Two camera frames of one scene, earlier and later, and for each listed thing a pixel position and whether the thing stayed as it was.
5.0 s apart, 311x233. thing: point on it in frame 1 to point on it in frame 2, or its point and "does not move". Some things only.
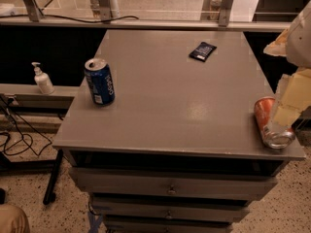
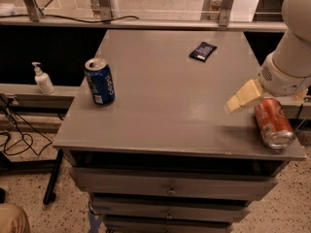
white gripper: (300, 41) to (281, 81)
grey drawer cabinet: (178, 149) does not move
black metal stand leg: (52, 178) does not move
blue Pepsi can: (99, 82) does not move
